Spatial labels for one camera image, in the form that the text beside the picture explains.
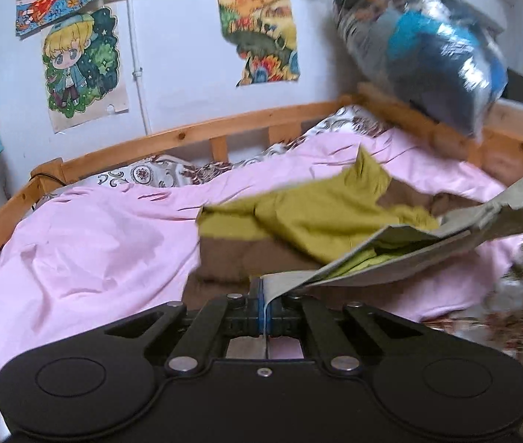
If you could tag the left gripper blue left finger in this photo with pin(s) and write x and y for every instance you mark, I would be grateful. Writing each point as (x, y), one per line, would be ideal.
(231, 326)

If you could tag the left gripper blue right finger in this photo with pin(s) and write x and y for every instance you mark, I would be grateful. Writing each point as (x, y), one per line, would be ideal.
(322, 341)

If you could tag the beige olive brown hooded jacket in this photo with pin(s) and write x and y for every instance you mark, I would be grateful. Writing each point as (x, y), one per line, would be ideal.
(308, 226)

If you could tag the plastic bag of clothes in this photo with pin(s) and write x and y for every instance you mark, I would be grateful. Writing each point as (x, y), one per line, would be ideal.
(434, 55)

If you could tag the pink bed sheet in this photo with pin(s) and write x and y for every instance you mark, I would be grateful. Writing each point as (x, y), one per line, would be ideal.
(94, 255)

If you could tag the floral satin pillow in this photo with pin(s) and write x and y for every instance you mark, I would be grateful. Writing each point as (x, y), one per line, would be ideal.
(354, 119)

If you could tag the landscape painting poster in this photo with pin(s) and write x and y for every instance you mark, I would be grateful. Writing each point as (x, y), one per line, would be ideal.
(265, 37)

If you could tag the blond anime boy poster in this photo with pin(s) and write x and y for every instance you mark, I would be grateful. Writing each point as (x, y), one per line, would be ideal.
(83, 69)

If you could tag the white wall pipe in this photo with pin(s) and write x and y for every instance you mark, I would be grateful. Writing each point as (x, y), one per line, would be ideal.
(137, 71)

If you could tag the wooden bed frame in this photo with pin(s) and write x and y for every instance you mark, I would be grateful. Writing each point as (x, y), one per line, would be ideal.
(500, 153)

